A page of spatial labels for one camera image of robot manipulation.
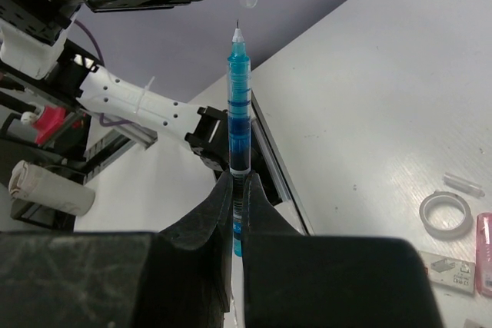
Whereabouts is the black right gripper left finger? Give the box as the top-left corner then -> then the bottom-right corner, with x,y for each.
1,172 -> 233,327

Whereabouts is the blue pen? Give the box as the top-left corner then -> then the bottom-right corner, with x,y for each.
227,26 -> 251,257

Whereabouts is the pink red clamp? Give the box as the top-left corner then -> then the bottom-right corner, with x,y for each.
20,105 -> 66,145

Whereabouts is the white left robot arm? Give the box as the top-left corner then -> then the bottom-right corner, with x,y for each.
1,0 -> 229,171

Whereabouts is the clear tape roll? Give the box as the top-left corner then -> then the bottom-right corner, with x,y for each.
419,191 -> 473,240

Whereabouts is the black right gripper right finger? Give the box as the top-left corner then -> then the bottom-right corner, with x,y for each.
241,173 -> 443,327

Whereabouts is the pink utility knife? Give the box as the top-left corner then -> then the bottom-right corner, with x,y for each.
475,212 -> 492,298

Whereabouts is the white red staple box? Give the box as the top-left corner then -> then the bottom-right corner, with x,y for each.
418,251 -> 476,295

